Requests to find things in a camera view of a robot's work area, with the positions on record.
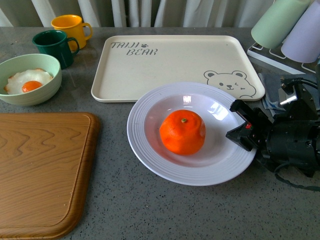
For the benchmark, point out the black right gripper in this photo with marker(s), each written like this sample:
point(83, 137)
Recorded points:
point(291, 140)

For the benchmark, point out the white ridged plate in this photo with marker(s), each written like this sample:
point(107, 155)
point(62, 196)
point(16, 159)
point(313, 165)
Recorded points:
point(218, 161)

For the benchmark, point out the orange mandarin fruit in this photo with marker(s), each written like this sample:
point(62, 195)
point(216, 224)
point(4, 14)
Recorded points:
point(183, 132)

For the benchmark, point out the grey folded cloth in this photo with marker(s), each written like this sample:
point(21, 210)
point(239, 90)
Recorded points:
point(272, 84)

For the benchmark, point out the lavender cup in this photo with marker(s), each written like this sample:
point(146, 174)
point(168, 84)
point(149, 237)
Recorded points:
point(303, 43)

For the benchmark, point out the light green cup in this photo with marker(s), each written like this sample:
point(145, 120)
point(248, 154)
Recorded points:
point(277, 22)

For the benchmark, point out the cream bear tray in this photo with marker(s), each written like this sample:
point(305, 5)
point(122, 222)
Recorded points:
point(132, 65)

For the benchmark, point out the yellow mug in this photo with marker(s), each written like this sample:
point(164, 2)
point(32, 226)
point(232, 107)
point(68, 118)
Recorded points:
point(74, 27)

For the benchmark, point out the wooden cutting board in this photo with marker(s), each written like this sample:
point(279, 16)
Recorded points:
point(45, 166)

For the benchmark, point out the dark green mug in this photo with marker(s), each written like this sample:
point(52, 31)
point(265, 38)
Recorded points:
point(56, 43)

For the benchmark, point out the light green bowl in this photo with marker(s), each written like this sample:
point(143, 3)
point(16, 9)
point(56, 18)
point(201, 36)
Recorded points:
point(26, 62)

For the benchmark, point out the fake fried egg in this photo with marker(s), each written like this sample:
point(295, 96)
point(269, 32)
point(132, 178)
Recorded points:
point(27, 81)

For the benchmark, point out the grey white curtain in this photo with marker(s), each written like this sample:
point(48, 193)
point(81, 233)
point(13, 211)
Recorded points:
point(136, 13)

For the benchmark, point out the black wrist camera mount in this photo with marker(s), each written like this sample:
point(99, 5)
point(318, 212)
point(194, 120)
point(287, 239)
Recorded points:
point(299, 104)

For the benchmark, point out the white wire cup rack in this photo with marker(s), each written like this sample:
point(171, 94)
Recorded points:
point(277, 59)

